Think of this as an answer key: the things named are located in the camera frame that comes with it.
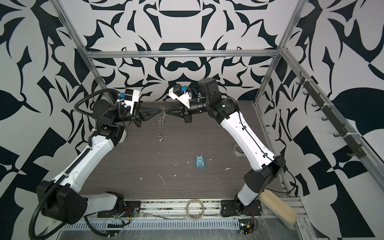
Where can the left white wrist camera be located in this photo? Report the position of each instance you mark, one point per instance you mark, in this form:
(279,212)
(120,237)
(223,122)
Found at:
(129,99)

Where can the clear tape roll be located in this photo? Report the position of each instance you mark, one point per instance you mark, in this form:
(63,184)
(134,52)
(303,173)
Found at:
(195,210)

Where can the small white tape roll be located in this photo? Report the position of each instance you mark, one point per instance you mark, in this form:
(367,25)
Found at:
(238,151)

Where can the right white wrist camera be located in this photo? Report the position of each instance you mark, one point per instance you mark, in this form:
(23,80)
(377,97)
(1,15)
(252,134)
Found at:
(180,93)

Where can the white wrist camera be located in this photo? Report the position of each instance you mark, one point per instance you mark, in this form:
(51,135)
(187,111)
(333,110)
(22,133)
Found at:
(129,99)
(180,93)

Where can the white slotted cable duct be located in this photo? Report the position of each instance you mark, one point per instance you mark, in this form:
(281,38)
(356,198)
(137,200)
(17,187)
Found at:
(204,224)

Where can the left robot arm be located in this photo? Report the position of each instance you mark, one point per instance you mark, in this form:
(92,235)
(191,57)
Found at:
(60,198)

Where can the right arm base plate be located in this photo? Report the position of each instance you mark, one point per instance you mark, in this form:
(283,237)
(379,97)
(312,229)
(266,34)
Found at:
(232,208)

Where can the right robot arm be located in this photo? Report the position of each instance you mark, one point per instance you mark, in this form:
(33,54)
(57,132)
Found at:
(266,166)

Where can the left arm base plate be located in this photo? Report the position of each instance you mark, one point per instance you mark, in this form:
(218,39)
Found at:
(126,209)

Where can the beige foam pad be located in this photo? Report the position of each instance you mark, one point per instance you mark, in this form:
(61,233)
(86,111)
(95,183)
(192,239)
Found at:
(282,210)

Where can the black wall hook rack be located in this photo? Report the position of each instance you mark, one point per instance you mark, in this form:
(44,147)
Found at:
(334,116)

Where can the blue owl eraser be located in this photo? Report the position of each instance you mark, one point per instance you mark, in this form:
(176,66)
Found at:
(200,162)

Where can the green circuit board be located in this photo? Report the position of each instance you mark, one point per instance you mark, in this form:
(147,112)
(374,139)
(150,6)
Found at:
(246,227)

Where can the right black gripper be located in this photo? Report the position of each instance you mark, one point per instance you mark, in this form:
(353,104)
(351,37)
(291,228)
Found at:
(176,109)

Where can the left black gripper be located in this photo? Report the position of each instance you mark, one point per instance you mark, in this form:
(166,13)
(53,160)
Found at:
(141,112)

